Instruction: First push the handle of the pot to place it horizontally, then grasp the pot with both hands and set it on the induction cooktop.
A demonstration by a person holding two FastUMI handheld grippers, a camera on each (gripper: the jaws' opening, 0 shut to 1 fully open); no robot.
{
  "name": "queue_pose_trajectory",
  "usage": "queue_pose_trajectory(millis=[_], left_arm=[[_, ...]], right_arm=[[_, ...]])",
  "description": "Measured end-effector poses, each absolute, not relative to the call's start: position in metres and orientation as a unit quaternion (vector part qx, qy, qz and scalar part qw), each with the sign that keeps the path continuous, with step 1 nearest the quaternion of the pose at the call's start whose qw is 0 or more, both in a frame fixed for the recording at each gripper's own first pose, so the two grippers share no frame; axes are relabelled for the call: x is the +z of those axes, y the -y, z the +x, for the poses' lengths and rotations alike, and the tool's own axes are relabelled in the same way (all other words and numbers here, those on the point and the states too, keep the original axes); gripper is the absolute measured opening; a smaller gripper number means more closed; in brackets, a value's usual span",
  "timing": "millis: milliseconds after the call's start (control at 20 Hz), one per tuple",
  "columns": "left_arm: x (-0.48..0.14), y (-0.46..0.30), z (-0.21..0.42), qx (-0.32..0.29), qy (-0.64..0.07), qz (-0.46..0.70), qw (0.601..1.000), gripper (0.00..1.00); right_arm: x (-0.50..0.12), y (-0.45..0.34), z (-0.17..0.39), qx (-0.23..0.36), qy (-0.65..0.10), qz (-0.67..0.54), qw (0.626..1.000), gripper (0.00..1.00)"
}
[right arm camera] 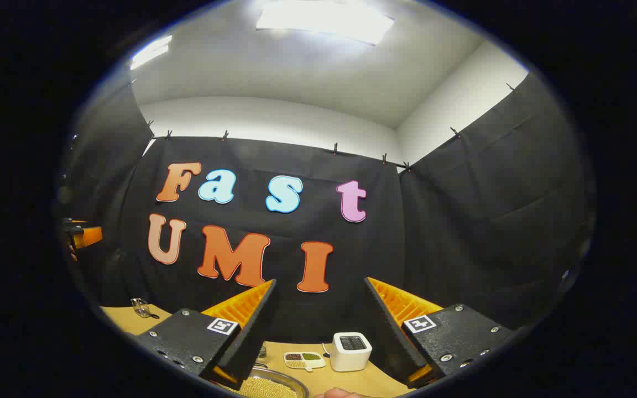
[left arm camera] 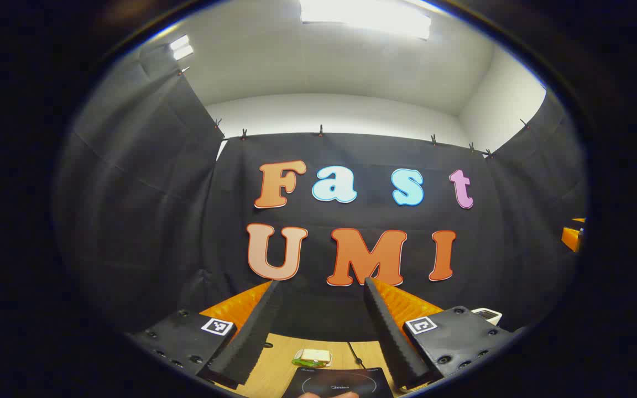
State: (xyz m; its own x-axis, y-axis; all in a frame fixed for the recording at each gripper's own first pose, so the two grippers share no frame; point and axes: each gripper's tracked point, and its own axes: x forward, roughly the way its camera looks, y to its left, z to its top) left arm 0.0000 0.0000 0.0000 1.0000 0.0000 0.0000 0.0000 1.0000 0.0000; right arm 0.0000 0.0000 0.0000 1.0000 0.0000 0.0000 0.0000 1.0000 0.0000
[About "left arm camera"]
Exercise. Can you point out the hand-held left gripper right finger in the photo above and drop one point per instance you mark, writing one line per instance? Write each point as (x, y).
(390, 337)

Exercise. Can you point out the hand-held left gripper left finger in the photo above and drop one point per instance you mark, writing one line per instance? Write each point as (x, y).
(252, 337)

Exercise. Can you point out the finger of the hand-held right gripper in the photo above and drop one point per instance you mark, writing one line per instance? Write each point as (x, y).
(572, 237)

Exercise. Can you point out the black induction cooktop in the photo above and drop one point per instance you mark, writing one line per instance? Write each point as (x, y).
(340, 384)

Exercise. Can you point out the sandwich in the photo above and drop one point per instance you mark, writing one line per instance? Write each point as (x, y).
(316, 356)

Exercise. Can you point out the white toaster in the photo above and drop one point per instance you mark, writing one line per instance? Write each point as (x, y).
(489, 316)

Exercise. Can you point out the black backdrop cloth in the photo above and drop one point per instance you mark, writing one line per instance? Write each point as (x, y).
(374, 149)

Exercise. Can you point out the row of cloth clamps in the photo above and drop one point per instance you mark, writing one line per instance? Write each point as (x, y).
(321, 131)

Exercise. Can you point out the small ceiling light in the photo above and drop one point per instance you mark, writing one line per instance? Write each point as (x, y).
(181, 47)

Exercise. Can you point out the large ceiling light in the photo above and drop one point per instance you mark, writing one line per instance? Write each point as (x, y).
(368, 16)

